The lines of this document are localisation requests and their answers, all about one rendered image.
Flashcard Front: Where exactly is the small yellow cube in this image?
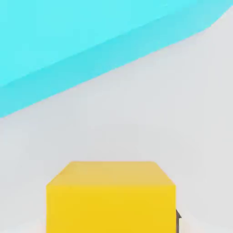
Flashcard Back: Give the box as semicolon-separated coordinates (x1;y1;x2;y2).
46;161;177;233

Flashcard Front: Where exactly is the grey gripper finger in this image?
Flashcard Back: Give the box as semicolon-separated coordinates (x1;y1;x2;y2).
176;209;196;233

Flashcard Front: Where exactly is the large cyan box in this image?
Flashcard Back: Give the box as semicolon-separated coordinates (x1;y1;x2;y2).
0;0;233;119

